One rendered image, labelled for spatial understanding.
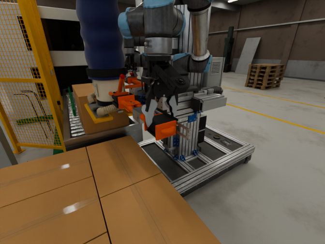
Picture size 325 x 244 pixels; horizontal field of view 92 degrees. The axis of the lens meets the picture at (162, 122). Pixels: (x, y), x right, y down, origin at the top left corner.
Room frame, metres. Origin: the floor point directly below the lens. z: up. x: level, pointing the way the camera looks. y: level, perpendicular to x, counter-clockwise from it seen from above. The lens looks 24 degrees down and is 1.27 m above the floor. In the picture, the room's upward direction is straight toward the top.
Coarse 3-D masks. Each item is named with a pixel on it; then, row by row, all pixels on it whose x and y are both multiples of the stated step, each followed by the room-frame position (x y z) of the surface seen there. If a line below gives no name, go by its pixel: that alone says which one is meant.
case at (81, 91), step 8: (80, 88) 1.54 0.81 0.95; (88, 88) 1.54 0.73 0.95; (80, 96) 1.23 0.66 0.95; (80, 104) 1.22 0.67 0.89; (80, 112) 1.35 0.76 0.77; (88, 112) 1.24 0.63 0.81; (112, 112) 1.35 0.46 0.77; (120, 112) 1.39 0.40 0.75; (80, 120) 1.61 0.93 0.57; (88, 120) 1.24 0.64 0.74; (112, 120) 1.35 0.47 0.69; (120, 120) 1.39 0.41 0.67; (128, 120) 1.43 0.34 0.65; (88, 128) 1.23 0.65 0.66; (96, 128) 1.26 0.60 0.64; (104, 128) 1.30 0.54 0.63; (112, 128) 1.34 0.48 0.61
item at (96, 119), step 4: (88, 104) 1.01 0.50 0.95; (88, 108) 0.94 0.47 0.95; (96, 108) 0.86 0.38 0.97; (92, 112) 0.86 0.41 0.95; (96, 112) 0.86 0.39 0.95; (92, 116) 0.81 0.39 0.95; (96, 116) 0.80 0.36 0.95; (100, 116) 0.80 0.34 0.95; (104, 116) 0.80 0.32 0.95; (108, 116) 0.81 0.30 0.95; (96, 120) 0.76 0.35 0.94; (100, 120) 0.77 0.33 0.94; (104, 120) 0.78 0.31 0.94; (108, 120) 0.79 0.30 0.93
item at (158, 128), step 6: (156, 114) 0.50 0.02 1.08; (162, 114) 0.50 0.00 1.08; (144, 120) 0.47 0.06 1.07; (156, 120) 0.45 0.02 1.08; (162, 120) 0.45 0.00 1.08; (168, 120) 0.45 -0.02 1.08; (174, 120) 0.45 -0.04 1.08; (144, 126) 0.48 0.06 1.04; (150, 126) 0.46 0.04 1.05; (156, 126) 0.41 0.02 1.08; (162, 126) 0.42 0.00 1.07; (168, 126) 0.43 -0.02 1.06; (150, 132) 0.45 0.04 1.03; (156, 132) 0.41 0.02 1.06; (156, 138) 0.41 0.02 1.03; (162, 138) 0.42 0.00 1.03
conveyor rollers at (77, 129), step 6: (72, 96) 2.76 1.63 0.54; (72, 114) 1.88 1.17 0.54; (78, 114) 1.86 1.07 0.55; (72, 120) 1.71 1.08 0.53; (78, 120) 1.68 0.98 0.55; (72, 126) 1.50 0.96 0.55; (78, 126) 1.51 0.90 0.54; (72, 132) 1.40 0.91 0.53; (78, 132) 1.37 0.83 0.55; (84, 132) 1.38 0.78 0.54
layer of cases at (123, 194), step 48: (96, 144) 1.16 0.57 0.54; (0, 192) 0.65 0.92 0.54; (48, 192) 0.65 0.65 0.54; (96, 192) 0.65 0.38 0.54; (144, 192) 0.65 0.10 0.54; (0, 240) 0.40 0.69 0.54; (48, 240) 0.40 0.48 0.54; (96, 240) 0.40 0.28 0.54; (144, 240) 0.40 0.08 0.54; (192, 240) 0.40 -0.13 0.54
